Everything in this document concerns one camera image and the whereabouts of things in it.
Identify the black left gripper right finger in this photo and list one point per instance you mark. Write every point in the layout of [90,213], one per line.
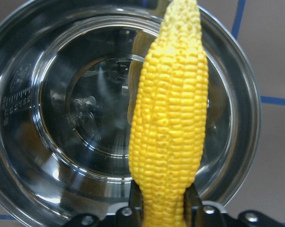
[191,198]

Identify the yellow corn cob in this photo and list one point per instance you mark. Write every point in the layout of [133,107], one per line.
[168,127]

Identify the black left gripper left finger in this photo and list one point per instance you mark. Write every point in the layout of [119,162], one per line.
[135,197]

